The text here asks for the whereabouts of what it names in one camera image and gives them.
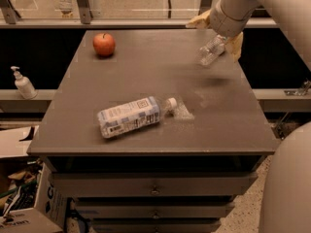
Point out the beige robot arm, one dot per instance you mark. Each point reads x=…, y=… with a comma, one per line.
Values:
x=286, y=199

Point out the cardboard box with clutter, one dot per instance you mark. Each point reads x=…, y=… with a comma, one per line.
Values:
x=29, y=201

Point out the metal railing frame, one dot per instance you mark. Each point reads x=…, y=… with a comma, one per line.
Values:
x=101, y=14

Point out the large labelled plastic bottle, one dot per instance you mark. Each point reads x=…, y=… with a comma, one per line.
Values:
x=134, y=115

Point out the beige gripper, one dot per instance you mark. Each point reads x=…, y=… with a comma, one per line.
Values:
x=223, y=22

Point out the red apple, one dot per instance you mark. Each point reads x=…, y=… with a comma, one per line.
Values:
x=104, y=44

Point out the grey drawer cabinet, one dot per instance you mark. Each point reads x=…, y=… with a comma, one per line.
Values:
x=147, y=141

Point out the small clear water bottle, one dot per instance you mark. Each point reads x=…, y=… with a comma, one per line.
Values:
x=212, y=50

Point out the white pump dispenser bottle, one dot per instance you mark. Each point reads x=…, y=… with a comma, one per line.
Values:
x=23, y=84

